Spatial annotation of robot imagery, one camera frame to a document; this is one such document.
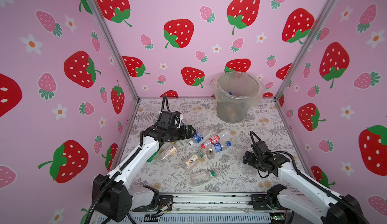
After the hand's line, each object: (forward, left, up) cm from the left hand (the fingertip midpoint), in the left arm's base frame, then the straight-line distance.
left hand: (190, 132), depth 79 cm
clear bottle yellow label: (-5, +12, -15) cm, 20 cm away
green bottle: (-6, +24, -19) cm, 31 cm away
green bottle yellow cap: (-2, +1, +9) cm, 9 cm away
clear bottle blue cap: (-2, -16, -13) cm, 21 cm away
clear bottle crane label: (-10, -1, -12) cm, 16 cm away
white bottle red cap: (+5, -20, -14) cm, 25 cm away
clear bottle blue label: (+5, -4, -13) cm, 15 cm away
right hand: (-9, -33, -15) cm, 37 cm away
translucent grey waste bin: (+40, -32, -7) cm, 51 cm away
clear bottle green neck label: (-17, -6, -19) cm, 26 cm away
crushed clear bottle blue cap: (+39, -28, -7) cm, 49 cm away
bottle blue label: (-15, -32, -14) cm, 38 cm away
